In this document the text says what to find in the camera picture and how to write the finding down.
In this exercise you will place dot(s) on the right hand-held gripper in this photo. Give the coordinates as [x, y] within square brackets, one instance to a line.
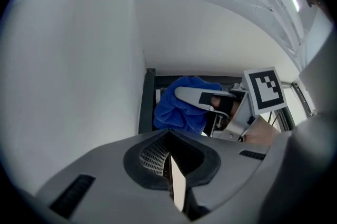
[266, 91]

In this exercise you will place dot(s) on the black window frame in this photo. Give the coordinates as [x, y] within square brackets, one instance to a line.
[146, 102]

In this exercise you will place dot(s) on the blue cleaning cloth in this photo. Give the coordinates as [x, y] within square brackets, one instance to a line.
[173, 112]

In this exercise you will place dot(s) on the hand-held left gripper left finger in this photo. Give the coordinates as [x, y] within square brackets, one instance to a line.
[105, 170]

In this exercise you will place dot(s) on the person's right forearm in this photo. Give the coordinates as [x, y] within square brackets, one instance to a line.
[260, 131]

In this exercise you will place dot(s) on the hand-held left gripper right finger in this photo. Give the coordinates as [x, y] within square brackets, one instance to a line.
[237, 165]

